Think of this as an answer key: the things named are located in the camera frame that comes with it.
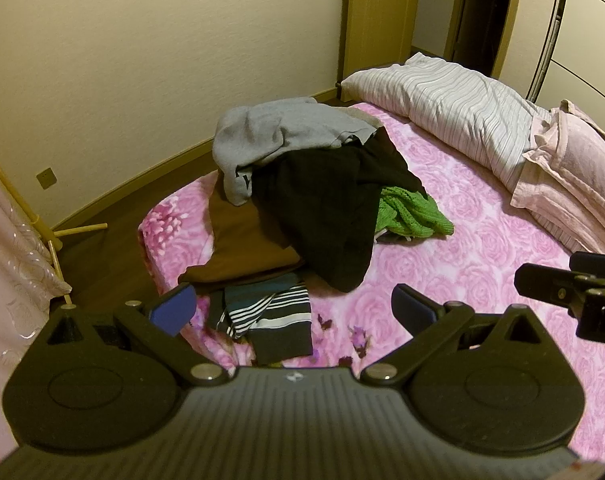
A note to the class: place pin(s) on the wooden clothes rack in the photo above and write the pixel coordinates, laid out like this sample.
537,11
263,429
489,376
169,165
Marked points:
52,238

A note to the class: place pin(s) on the pink rose bed blanket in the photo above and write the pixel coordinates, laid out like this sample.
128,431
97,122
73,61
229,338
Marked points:
475,265

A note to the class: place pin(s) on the striped white duvet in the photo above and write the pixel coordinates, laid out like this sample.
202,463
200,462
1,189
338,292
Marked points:
481,117

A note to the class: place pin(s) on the pink quilt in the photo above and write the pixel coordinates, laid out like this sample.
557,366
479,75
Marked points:
562,183

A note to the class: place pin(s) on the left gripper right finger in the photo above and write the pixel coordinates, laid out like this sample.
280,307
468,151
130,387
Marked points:
431,326

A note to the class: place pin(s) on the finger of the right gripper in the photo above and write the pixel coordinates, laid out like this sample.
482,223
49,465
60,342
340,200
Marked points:
550,285
588,263

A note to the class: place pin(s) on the grey sweater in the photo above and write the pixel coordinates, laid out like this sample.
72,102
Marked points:
247,136

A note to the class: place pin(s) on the brown garment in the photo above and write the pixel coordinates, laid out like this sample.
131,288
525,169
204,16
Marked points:
248,245

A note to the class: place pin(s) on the wooden door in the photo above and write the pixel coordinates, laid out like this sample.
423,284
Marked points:
377,33

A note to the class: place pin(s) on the white wardrobe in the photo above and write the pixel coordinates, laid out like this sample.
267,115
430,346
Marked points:
555,49

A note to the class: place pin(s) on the green knitted garment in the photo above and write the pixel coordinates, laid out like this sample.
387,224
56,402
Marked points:
410,215

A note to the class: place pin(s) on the striped black white garment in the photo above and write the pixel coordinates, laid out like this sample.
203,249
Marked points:
273,316

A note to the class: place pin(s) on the wall socket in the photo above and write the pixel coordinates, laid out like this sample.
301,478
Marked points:
47,178

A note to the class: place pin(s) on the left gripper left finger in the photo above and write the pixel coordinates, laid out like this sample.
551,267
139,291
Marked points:
155,327

